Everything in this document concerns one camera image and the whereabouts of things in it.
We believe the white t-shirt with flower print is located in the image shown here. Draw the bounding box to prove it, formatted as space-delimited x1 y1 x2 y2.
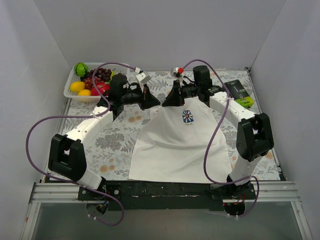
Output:
128 97 217 184

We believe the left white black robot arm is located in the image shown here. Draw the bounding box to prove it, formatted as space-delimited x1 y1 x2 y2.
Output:
48 71 160 200

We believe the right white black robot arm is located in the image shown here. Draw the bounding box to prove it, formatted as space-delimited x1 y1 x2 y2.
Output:
162 65 274 199

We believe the white plastic fruit basket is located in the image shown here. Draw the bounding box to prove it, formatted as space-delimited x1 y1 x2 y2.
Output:
63 62 131 104

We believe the dark purple grape bunch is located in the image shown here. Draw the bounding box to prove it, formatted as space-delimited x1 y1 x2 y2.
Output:
85 68 113 82

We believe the black green product box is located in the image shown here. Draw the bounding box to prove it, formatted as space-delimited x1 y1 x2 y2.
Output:
225 79 254 109

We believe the red grape bunch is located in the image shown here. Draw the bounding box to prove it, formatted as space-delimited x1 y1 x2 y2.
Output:
84 77 93 90

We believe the yellow toy lemon front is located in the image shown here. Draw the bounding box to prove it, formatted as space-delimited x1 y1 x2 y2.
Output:
77 89 91 97

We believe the yellow toy lemon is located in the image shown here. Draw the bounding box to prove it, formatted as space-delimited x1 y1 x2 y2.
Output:
69 81 85 93
77 89 91 97

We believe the yellow toy lemon left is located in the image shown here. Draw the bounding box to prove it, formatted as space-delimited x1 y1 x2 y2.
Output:
69 81 85 93

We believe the toy watermelon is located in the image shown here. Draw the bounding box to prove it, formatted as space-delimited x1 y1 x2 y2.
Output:
73 62 89 77

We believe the floral table mat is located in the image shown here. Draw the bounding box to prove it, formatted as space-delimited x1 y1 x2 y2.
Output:
63 70 281 181

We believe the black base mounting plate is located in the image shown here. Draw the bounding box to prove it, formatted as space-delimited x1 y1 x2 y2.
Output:
77 180 256 211

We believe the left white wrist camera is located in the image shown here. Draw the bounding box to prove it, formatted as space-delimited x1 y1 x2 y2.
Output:
135 71 151 93

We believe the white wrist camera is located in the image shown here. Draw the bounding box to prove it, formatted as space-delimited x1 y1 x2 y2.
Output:
135 71 151 93
170 67 184 85

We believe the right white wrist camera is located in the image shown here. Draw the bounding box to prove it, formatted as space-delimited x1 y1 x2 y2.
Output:
170 67 184 85

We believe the aluminium frame rail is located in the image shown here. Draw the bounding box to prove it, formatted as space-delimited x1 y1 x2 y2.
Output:
19 66 313 240

